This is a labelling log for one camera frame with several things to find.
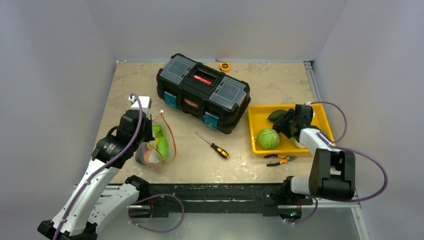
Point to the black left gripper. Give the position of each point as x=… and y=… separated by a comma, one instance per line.
x=148, y=122

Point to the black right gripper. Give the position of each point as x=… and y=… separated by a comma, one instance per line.
x=288, y=122

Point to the dark green avocado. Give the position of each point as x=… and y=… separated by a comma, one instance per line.
x=275, y=115

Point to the red pink peach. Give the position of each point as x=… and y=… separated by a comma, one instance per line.
x=148, y=158

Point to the clear orange zip top bag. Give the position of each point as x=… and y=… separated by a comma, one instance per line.
x=168, y=134

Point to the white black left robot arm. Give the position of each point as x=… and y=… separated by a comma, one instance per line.
x=77, y=220

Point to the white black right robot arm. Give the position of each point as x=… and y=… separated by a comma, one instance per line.
x=332, y=174

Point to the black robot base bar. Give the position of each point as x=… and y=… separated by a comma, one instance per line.
x=158, y=200

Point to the white cauliflower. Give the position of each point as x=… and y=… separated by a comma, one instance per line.
x=296, y=143

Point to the green round cabbage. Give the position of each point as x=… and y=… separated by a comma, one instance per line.
x=268, y=139

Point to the orange black pliers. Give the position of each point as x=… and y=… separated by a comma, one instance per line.
x=282, y=159

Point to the black yellow screwdriver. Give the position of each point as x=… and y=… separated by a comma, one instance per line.
x=222, y=153

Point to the black plastic toolbox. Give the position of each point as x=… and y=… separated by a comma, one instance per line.
x=214, y=97

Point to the yellow tape measure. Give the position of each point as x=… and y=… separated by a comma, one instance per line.
x=224, y=66

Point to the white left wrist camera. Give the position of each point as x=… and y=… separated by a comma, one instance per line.
x=146, y=103

